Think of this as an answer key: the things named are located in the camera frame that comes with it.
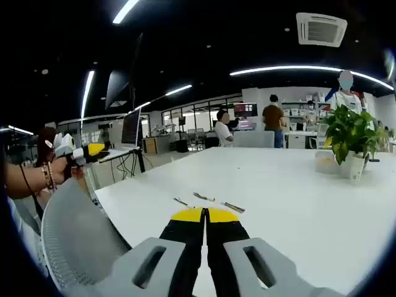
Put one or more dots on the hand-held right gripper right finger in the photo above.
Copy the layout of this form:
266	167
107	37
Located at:
263	266

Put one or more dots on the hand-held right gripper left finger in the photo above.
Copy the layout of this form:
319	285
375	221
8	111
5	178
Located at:
145	266

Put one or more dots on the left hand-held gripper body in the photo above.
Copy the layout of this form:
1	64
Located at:
63	145

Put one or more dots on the person's left hand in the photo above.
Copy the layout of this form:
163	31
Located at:
60	170

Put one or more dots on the white standing desk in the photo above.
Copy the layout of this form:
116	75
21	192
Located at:
119	154

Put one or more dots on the computer monitor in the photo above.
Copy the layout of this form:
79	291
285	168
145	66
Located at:
131	128

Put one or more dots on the long ceiling light strip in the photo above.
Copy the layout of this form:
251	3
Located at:
309	68
125	10
87	92

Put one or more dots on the grey mesh office chair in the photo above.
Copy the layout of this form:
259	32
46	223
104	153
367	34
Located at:
80	235

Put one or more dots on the clear plastic container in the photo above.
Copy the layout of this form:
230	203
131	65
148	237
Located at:
325	162

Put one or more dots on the white office chair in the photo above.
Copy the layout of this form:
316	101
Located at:
253	139

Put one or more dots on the potted green plant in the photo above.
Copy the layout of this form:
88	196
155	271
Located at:
349	133

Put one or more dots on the ceiling air conditioner vent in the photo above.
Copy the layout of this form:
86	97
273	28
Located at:
321	29

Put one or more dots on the wall display screen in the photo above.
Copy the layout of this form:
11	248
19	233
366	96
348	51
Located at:
246	109

